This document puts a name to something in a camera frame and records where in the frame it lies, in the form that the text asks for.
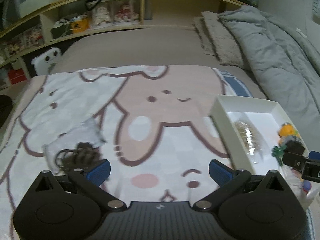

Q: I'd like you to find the green plastic clip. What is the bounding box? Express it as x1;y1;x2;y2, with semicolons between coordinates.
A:
271;145;287;166

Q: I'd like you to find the yellow toy figure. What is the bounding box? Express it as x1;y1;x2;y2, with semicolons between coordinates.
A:
278;122;305;155

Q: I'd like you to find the bag of beige cords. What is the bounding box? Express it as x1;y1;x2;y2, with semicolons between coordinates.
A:
234;119;262;155

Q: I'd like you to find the white shallow tray box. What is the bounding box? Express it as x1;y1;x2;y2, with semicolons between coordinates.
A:
209;94;313;178

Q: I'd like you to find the pink cartoon bunny blanket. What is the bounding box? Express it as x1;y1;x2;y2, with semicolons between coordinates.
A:
0;64;313;240

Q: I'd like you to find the blue striped pillow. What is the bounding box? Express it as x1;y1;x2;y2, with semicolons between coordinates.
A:
220;70;253;98

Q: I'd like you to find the grey quilted duvet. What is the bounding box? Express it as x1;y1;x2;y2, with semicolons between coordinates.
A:
219;5;319;151

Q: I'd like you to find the white device with two holes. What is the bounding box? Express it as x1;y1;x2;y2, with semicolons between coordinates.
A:
31;47;61;75

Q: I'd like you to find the red box on shelf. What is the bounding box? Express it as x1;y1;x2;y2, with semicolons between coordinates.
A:
8;68;27;85

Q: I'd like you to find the yellow bag on shelf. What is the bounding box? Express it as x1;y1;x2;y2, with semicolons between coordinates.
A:
71;17;89;34

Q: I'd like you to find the wooden headboard shelf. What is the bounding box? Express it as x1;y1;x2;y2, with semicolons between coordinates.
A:
1;0;244;68

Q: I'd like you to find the red doll in clear box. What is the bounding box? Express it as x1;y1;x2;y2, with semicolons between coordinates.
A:
112;0;139;25

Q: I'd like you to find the white box on shelf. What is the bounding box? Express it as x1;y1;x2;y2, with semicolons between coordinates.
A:
18;0;60;18

